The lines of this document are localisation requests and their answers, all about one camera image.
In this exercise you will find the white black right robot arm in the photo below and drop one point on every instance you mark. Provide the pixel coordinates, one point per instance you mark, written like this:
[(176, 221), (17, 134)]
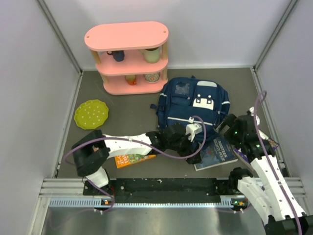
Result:
[(277, 207)]

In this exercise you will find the pink three-tier wooden shelf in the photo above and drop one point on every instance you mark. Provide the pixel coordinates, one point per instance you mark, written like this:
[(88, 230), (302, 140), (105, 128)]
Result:
[(129, 37)]

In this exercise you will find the purple card box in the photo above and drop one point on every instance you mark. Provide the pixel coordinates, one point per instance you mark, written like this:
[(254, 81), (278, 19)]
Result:
[(244, 158)]

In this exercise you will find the patterned ceramic bowl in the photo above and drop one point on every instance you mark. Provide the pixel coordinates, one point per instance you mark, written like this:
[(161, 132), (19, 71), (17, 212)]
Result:
[(152, 77)]

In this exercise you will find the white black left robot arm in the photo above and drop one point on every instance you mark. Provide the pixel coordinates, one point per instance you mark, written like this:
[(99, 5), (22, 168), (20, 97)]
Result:
[(94, 149)]

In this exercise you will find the orange treehouse children's book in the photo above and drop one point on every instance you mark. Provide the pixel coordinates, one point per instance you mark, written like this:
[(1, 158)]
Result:
[(131, 159)]

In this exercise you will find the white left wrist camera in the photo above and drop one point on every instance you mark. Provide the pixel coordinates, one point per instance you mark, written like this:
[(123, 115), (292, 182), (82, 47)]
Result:
[(192, 129)]

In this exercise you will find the pale green mug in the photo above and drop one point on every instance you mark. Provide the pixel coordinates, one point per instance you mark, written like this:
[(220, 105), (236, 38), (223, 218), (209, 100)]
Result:
[(151, 55)]

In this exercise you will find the orange cup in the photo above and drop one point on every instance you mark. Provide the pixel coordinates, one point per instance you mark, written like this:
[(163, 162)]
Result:
[(131, 79)]

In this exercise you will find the green polka dot plate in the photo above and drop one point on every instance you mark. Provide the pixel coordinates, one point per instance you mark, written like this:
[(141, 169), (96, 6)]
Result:
[(91, 114)]

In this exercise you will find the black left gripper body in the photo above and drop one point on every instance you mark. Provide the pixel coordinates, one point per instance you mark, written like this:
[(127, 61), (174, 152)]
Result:
[(182, 146)]

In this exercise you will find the dark blue mug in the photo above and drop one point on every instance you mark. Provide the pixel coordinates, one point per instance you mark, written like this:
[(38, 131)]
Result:
[(118, 55)]

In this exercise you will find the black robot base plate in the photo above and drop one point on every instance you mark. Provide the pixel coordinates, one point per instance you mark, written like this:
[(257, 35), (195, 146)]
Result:
[(169, 190)]

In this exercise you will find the navy blue student backpack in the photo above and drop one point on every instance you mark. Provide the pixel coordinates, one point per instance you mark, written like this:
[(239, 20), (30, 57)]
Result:
[(183, 97)]

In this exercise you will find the blue Nineteen Eighty-Four paperback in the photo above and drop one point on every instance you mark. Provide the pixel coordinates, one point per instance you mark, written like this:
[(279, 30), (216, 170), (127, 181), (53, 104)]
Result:
[(219, 152)]

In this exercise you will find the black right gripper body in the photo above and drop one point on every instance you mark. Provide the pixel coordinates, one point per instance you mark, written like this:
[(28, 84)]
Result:
[(234, 134)]

